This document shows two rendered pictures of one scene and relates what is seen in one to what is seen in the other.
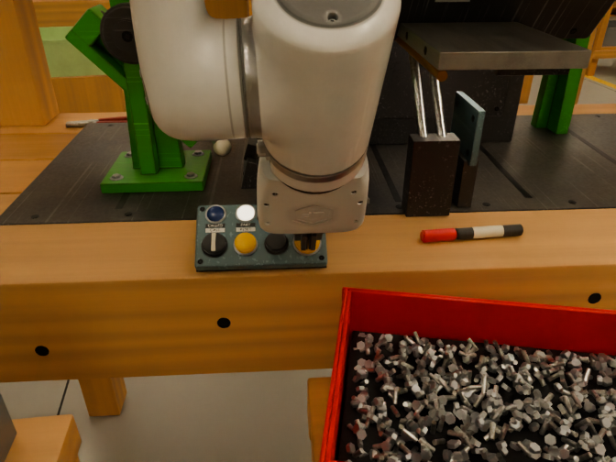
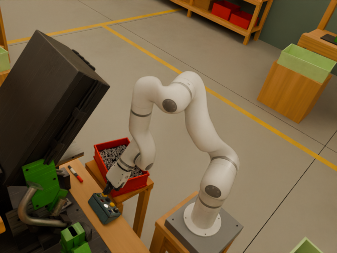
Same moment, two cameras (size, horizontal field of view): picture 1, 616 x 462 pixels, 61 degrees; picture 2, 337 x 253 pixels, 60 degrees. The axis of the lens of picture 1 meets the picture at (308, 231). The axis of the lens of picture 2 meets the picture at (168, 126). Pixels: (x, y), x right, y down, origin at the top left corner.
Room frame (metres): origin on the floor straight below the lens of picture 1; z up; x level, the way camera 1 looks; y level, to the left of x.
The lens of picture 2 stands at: (0.97, 0.77, 2.15)
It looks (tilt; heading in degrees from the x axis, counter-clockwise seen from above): 39 degrees down; 224
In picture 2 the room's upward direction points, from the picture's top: 13 degrees clockwise
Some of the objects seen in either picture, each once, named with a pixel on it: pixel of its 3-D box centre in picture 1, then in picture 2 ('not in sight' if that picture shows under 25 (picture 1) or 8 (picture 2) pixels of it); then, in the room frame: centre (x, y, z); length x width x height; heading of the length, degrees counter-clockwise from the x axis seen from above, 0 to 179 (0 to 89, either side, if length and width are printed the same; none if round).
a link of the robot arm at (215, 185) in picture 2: not in sight; (215, 185); (0.20, 0.37, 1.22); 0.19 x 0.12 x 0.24; 27
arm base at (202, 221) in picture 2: not in sight; (206, 208); (0.16, 0.36, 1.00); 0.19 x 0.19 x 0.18
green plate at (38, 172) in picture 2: not in sight; (39, 177); (0.78, -0.05, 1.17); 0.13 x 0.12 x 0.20; 93
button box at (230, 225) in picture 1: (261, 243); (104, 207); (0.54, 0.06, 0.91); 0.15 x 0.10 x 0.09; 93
